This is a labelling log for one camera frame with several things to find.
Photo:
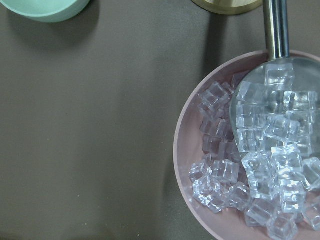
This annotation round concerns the metal ice scoop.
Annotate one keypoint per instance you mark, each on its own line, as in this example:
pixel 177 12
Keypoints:
pixel 276 107

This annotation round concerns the pink bowl of ice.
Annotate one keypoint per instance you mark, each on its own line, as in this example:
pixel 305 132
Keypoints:
pixel 188 149

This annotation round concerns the mint green bowl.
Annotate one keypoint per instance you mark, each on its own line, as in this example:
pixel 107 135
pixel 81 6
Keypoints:
pixel 46 11

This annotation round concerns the wooden mug tree stand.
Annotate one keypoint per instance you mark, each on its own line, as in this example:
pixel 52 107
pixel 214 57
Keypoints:
pixel 228 7

